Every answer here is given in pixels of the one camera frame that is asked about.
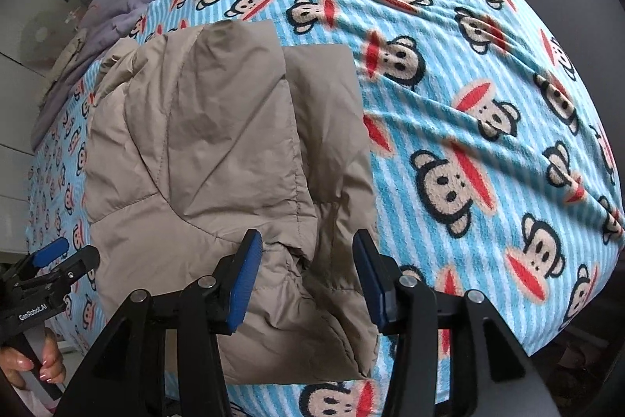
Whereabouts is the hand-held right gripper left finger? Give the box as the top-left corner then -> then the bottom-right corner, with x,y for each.
56,230 -> 263,417

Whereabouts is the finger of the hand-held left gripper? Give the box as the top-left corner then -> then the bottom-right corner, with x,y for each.
20,237 -> 70,275
12,246 -> 101,297

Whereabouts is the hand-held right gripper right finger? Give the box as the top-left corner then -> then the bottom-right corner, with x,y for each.
352,230 -> 557,417

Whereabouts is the folded beige cloth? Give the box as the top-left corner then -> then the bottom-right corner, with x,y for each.
46,29 -> 91,93

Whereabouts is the person's left hand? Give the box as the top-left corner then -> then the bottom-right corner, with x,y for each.
0,339 -> 68,394

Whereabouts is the beige puffer jacket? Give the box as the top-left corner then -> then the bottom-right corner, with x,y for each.
83,19 -> 382,386

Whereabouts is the blue monkey printed blanket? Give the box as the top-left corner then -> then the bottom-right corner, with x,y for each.
24,0 -> 625,417

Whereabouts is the round glass side table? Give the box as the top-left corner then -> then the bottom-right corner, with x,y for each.
25,1 -> 85,52

